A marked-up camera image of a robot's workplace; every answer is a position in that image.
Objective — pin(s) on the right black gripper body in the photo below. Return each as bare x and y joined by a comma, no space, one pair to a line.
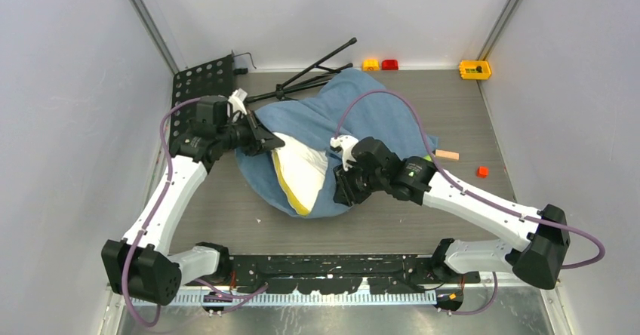
358,184

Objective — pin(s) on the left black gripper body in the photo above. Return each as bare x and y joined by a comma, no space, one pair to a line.
235,135

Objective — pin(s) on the white pillow with yellow band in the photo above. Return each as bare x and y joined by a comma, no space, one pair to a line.
301,172

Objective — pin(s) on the blue pillowcase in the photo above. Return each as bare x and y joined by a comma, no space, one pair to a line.
352,103

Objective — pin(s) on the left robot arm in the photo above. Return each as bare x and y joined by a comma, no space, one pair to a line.
139,265

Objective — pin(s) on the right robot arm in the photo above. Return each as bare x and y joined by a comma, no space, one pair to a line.
530,243

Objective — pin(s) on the tan wooden block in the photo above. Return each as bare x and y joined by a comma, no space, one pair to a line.
447,155

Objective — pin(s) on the black folding tripod stand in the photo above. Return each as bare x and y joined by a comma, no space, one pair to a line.
313,76

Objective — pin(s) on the orange yellow toy brick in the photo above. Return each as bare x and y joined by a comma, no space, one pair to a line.
370,65

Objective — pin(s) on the red toy brick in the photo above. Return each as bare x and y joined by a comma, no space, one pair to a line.
389,65

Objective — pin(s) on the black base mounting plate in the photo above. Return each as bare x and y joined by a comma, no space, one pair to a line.
336,274

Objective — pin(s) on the small orange cube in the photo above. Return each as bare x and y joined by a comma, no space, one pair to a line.
482,172

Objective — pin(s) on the yellow toy block with knob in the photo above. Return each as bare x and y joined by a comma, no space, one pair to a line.
477,70

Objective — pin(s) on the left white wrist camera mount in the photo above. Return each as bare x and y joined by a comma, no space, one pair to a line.
236,103

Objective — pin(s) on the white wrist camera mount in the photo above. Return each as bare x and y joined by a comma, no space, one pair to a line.
344,144
236,103

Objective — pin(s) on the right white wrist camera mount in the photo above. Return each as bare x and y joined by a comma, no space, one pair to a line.
344,144

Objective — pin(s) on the aluminium rail frame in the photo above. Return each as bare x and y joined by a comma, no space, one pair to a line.
498,304

